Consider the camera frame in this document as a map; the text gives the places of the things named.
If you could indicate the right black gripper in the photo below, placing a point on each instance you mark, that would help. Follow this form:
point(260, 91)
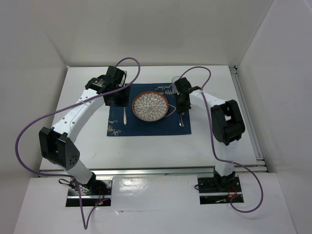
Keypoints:
point(181, 108)

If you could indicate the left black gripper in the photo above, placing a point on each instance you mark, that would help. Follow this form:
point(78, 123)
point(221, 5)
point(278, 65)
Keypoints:
point(123, 101)

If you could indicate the clear drinking glass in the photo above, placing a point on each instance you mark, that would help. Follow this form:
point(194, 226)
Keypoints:
point(174, 88)

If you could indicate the silver table knife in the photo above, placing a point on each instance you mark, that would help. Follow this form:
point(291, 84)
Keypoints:
point(181, 120)

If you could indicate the silver fork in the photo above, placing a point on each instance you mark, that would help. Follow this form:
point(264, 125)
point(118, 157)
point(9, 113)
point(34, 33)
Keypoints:
point(124, 116)

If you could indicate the blue fish placemat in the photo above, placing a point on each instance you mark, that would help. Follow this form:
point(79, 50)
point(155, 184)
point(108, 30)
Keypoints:
point(167, 126)

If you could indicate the floral ceramic plate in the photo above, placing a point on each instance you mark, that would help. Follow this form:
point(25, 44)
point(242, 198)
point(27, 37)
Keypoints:
point(150, 106)

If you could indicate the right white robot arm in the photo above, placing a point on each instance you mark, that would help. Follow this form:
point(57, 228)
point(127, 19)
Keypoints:
point(226, 122)

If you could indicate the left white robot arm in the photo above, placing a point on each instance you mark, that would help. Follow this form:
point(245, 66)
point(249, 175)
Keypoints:
point(57, 144)

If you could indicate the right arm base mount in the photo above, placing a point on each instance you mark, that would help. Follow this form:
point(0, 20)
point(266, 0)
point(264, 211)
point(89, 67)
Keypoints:
point(212, 191)

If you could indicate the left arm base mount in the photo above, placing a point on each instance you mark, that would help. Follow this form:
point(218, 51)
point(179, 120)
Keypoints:
point(101, 196)

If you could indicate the aluminium front rail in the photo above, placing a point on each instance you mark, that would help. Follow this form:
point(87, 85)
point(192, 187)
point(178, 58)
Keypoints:
point(165, 171)

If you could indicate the aluminium rail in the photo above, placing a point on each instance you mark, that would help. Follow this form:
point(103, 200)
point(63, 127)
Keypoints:
point(260, 161)
point(165, 171)

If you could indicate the aluminium right side rail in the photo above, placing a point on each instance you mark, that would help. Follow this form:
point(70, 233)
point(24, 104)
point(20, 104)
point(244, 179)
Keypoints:
point(260, 161)

